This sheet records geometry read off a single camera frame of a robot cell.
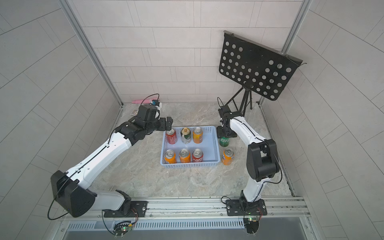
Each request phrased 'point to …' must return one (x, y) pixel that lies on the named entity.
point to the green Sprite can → (224, 141)
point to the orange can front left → (170, 156)
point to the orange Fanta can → (227, 156)
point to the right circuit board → (252, 226)
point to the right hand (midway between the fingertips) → (224, 134)
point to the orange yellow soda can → (198, 135)
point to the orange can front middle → (185, 156)
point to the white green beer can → (186, 135)
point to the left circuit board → (122, 228)
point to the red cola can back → (171, 137)
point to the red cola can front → (197, 155)
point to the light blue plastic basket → (190, 146)
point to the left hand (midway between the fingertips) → (169, 118)
